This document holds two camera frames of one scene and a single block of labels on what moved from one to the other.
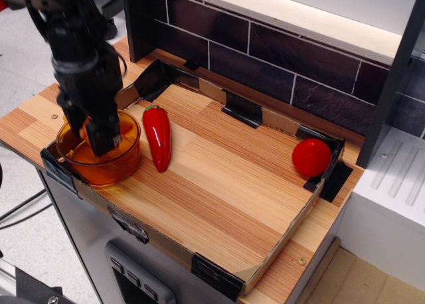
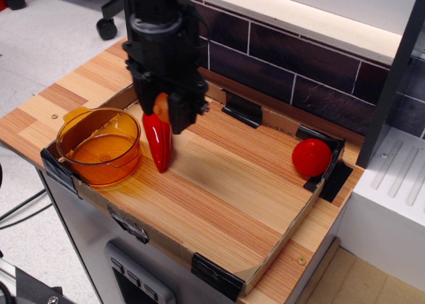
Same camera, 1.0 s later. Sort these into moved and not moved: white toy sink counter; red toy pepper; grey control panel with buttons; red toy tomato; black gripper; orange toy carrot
Moved: black gripper; orange toy carrot
Not moved: grey control panel with buttons; red toy tomato; white toy sink counter; red toy pepper
